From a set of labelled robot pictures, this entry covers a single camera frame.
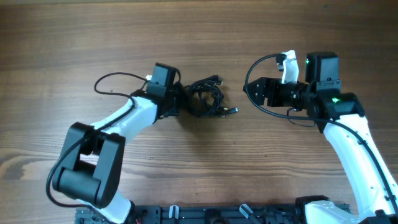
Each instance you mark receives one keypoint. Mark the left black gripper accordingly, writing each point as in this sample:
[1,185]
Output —
[184,94]

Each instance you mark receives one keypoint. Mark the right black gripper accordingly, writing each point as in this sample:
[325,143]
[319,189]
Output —
[265,83]

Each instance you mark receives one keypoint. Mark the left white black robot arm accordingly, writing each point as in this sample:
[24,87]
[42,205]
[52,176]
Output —
[89,167]

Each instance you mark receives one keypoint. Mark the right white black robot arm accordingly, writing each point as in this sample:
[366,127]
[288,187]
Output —
[341,118]

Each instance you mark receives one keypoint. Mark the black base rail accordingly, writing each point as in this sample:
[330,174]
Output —
[281,213]

